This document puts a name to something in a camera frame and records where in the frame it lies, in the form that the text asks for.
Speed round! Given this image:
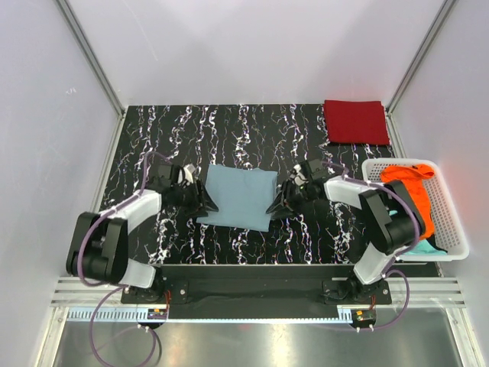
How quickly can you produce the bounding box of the white plastic laundry basket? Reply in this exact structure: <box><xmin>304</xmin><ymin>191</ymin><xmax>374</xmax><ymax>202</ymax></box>
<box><xmin>361</xmin><ymin>158</ymin><xmax>469</xmax><ymax>262</ymax></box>

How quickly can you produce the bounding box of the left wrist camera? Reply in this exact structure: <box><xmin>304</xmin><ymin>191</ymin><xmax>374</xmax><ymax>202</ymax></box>
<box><xmin>177</xmin><ymin>164</ymin><xmax>196</xmax><ymax>187</ymax></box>

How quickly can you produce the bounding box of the orange t-shirt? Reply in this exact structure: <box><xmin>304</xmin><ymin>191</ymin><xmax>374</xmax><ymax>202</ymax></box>
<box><xmin>381</xmin><ymin>164</ymin><xmax>435</xmax><ymax>240</ymax></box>

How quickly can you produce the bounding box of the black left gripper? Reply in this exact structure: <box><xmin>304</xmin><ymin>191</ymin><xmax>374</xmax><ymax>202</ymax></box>
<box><xmin>171</xmin><ymin>179</ymin><xmax>219</xmax><ymax>218</ymax></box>

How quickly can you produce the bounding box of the folded red t-shirt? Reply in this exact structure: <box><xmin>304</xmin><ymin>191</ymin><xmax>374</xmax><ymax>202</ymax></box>
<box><xmin>323</xmin><ymin>99</ymin><xmax>390</xmax><ymax>145</ymax></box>

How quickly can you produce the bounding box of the left aluminium corner post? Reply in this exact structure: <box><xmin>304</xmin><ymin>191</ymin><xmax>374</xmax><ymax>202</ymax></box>
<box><xmin>53</xmin><ymin>0</ymin><xmax>125</xmax><ymax>118</ymax></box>

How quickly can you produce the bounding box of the teal t-shirt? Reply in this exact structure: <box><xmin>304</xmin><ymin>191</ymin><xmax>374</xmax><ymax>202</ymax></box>
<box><xmin>406</xmin><ymin>239</ymin><xmax>448</xmax><ymax>255</ymax></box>

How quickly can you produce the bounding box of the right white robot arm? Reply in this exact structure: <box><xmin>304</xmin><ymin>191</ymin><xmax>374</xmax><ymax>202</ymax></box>
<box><xmin>267</xmin><ymin>160</ymin><xmax>426</xmax><ymax>303</ymax></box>

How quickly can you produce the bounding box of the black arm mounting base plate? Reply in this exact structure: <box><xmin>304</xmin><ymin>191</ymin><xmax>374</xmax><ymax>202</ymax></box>
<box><xmin>121</xmin><ymin>265</ymin><xmax>392</xmax><ymax>322</ymax></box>

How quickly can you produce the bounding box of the aluminium corner post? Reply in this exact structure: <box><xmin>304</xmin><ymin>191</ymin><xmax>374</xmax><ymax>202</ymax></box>
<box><xmin>53</xmin><ymin>0</ymin><xmax>125</xmax><ymax>118</ymax></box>
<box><xmin>385</xmin><ymin>0</ymin><xmax>458</xmax><ymax>115</ymax></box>

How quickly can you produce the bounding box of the light blue t-shirt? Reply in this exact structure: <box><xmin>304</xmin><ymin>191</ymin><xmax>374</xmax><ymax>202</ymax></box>
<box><xmin>196</xmin><ymin>165</ymin><xmax>278</xmax><ymax>232</ymax></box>

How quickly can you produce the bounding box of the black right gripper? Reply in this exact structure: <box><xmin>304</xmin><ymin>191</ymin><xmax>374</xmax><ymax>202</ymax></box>
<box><xmin>266</xmin><ymin>179</ymin><xmax>314</xmax><ymax>220</ymax></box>

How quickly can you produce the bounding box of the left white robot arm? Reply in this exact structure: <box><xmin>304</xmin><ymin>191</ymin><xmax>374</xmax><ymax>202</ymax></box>
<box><xmin>66</xmin><ymin>164</ymin><xmax>219</xmax><ymax>303</ymax></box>

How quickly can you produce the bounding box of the right aluminium corner post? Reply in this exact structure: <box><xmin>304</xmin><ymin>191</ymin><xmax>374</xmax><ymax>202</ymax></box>
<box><xmin>385</xmin><ymin>0</ymin><xmax>458</xmax><ymax>115</ymax></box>

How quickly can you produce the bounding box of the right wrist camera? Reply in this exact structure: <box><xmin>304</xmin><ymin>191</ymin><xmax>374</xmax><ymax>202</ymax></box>
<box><xmin>290</xmin><ymin>164</ymin><xmax>309</xmax><ymax>187</ymax></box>

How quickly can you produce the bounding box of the aluminium frame rail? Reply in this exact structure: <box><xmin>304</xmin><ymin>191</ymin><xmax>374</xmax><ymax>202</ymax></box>
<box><xmin>387</xmin><ymin>278</ymin><xmax>465</xmax><ymax>308</ymax></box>

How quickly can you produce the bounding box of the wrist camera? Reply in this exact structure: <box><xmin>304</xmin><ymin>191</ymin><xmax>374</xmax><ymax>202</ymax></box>
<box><xmin>290</xmin><ymin>164</ymin><xmax>309</xmax><ymax>187</ymax></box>
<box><xmin>177</xmin><ymin>164</ymin><xmax>196</xmax><ymax>187</ymax></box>

